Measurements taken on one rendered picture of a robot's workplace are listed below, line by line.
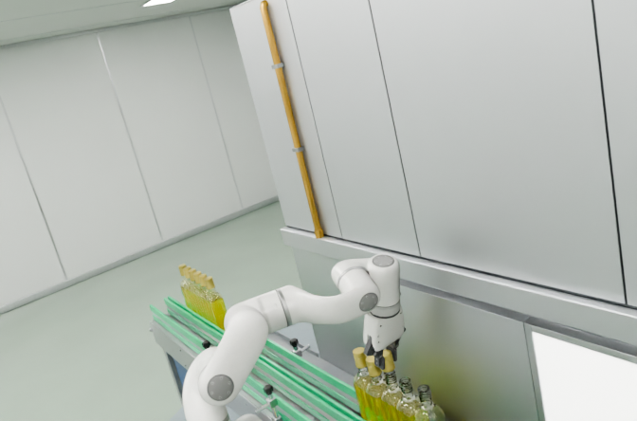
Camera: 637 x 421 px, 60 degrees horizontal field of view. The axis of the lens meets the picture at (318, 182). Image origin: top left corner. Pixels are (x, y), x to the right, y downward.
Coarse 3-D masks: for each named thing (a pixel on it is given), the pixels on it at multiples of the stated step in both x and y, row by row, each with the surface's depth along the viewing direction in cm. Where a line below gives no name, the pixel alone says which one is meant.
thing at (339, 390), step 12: (264, 348) 212; (276, 348) 202; (276, 360) 206; (288, 360) 197; (300, 360) 188; (300, 372) 191; (312, 372) 184; (324, 372) 178; (324, 384) 180; (336, 384) 173; (336, 396) 176; (348, 396) 170
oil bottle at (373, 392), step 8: (368, 384) 146; (376, 384) 144; (384, 384) 144; (368, 392) 145; (376, 392) 143; (368, 400) 147; (376, 400) 143; (376, 408) 144; (376, 416) 146; (384, 416) 144
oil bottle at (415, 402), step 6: (402, 396) 137; (414, 396) 135; (402, 402) 135; (408, 402) 134; (414, 402) 134; (396, 408) 137; (402, 408) 135; (408, 408) 133; (414, 408) 134; (402, 414) 135; (408, 414) 133; (402, 420) 136; (408, 420) 134; (414, 420) 133
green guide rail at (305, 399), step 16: (192, 320) 243; (208, 336) 233; (256, 368) 199; (272, 368) 187; (272, 384) 190; (288, 384) 178; (304, 400) 173; (320, 400) 164; (320, 416) 166; (336, 416) 158
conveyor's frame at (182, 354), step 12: (156, 324) 264; (156, 336) 267; (168, 336) 250; (168, 348) 256; (180, 348) 238; (180, 360) 245; (192, 360) 228; (240, 396) 193; (240, 408) 197; (252, 408) 186; (264, 420) 180
